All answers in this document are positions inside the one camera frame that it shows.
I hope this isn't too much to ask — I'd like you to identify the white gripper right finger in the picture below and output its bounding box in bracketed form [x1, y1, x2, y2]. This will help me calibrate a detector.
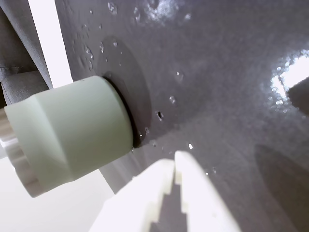
[174, 150, 240, 232]

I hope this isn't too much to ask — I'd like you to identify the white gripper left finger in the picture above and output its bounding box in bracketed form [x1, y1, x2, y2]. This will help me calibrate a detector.
[88, 158, 175, 232]

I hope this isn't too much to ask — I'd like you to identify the mint green metal cup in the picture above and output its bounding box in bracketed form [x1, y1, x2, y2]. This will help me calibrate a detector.
[3, 75, 143, 199]

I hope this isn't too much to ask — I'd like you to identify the black glossy mat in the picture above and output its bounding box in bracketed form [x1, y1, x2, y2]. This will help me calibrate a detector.
[55, 0, 309, 232]

